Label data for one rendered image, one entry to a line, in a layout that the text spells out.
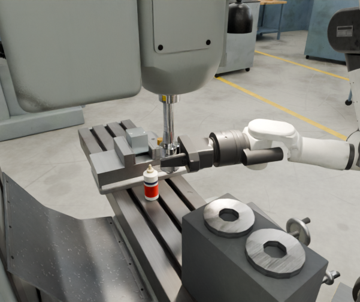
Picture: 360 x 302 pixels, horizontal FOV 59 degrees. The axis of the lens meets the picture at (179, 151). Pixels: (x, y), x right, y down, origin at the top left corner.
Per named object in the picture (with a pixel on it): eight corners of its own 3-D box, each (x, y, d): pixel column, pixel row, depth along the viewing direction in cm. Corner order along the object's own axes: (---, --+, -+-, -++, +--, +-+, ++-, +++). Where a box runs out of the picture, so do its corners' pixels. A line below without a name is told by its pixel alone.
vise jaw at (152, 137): (156, 139, 108) (156, 129, 106) (170, 156, 98) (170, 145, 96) (139, 142, 106) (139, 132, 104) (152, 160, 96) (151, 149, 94)
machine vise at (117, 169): (185, 148, 117) (185, 121, 112) (205, 168, 105) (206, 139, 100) (90, 170, 104) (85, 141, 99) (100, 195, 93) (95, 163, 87)
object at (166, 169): (160, 161, 80) (160, 142, 77) (180, 162, 79) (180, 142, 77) (159, 172, 76) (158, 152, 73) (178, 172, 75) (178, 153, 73)
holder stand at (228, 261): (221, 256, 73) (229, 186, 63) (306, 331, 58) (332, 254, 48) (180, 283, 67) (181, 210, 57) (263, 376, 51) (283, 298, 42)
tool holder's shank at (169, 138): (163, 140, 76) (162, 96, 70) (176, 141, 75) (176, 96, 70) (162, 147, 73) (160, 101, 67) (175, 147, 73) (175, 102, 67)
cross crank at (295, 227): (292, 230, 131) (298, 208, 125) (314, 250, 121) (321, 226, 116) (262, 243, 124) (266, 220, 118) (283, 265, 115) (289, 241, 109)
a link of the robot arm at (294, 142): (249, 116, 81) (304, 123, 78) (245, 145, 86) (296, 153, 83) (247, 129, 75) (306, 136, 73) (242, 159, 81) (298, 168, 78)
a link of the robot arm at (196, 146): (177, 126, 80) (221, 120, 82) (177, 158, 84) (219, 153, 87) (190, 150, 69) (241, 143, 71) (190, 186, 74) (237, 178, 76)
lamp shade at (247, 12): (257, 30, 75) (260, 2, 72) (241, 35, 70) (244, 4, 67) (231, 27, 79) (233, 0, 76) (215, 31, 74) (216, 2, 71)
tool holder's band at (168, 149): (160, 142, 77) (160, 138, 76) (180, 142, 77) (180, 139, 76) (158, 152, 73) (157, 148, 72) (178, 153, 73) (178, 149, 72)
